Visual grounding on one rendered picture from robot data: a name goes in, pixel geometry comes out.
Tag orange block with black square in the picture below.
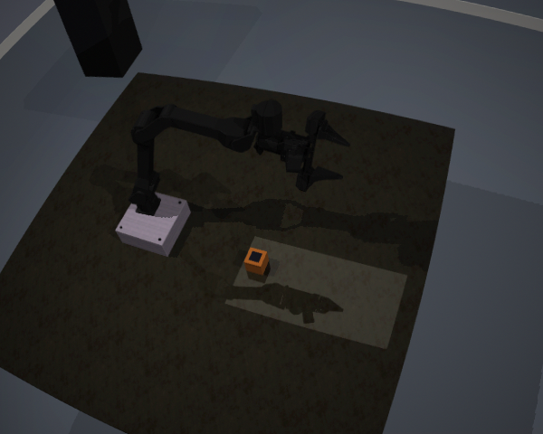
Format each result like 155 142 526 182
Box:
244 248 269 275

